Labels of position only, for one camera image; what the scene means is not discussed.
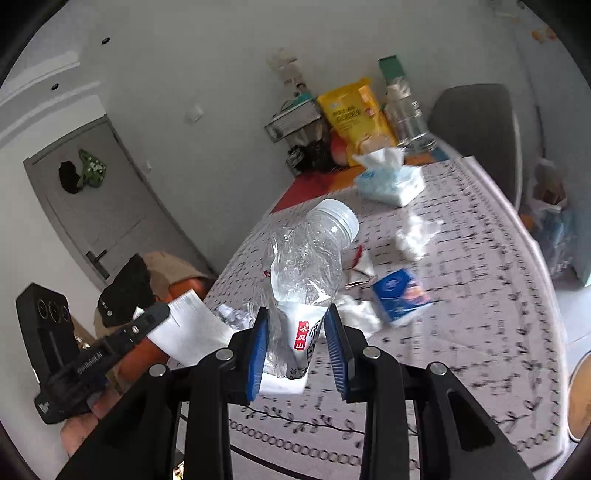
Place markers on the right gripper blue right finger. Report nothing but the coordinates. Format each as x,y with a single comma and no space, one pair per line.
340,352

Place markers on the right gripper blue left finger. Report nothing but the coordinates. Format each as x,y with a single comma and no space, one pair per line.
256,353

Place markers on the white paper sheet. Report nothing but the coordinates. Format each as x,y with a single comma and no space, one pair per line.
191,331

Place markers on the small blue white carton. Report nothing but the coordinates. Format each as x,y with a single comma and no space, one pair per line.
400,297

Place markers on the crushed clear plastic bottle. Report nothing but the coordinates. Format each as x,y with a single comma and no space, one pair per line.
303,276

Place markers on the person's left hand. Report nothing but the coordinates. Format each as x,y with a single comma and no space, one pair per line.
76,429

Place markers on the orange chair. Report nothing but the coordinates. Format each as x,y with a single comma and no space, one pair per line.
143,281

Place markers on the patterned white tablecloth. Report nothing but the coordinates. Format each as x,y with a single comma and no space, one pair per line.
493,320

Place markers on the crumpled white tissue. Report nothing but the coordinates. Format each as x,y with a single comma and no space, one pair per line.
413,238

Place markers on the red placemat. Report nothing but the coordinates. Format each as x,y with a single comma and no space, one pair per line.
316,184

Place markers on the blue tissue pack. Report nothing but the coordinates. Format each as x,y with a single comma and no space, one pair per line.
387,179

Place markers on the grey door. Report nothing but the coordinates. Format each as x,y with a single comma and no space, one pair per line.
103,227

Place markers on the clear glass jar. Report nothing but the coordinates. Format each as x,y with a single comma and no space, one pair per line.
407,120

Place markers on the yellow snack bag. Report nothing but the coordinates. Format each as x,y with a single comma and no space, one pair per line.
356,116

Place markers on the white plastic bag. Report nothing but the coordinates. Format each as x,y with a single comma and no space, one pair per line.
545,191

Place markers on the grey dining chair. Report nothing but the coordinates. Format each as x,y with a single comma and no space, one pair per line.
479,120

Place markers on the green tall box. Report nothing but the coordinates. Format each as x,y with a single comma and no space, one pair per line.
392,69

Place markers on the black wire rack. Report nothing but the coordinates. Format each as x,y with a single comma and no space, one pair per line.
304,129

